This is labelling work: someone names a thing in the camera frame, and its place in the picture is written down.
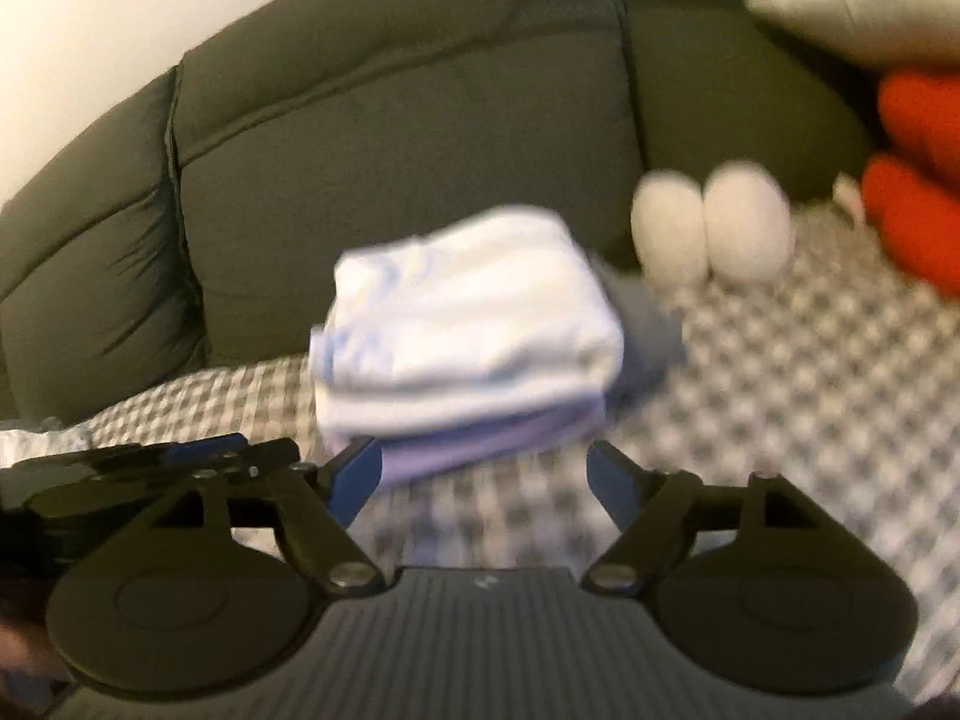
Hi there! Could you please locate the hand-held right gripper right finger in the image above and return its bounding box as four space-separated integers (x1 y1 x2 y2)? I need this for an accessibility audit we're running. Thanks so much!
583 441 826 601

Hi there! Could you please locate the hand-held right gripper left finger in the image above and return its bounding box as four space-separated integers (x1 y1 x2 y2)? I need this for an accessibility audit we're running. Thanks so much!
142 436 385 597

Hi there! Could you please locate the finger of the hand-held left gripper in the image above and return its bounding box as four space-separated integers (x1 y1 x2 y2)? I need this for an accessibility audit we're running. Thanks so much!
94 433 301 482

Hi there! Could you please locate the cream white printed T-shirt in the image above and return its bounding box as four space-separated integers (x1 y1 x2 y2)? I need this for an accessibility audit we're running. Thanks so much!
309 204 625 440

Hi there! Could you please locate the white crumpled cloth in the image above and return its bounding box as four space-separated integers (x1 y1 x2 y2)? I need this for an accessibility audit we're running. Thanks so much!
0 424 97 470

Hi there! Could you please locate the lavender folded garment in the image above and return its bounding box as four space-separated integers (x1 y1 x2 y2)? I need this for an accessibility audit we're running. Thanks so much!
375 397 608 485

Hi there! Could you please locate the grey folded garment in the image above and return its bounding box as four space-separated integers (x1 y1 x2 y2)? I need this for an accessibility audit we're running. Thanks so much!
592 255 689 425

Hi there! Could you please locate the grey white checkered blanket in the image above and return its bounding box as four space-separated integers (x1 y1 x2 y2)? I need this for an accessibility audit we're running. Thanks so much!
0 202 960 691

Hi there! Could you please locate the white plush toy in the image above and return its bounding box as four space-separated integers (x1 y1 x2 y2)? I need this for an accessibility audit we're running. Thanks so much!
630 160 796 290

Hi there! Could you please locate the dark grey sofa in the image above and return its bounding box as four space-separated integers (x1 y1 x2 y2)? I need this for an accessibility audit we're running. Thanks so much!
0 0 878 421

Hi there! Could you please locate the pale grey pillow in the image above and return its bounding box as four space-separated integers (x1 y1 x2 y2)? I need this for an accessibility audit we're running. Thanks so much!
744 0 960 68

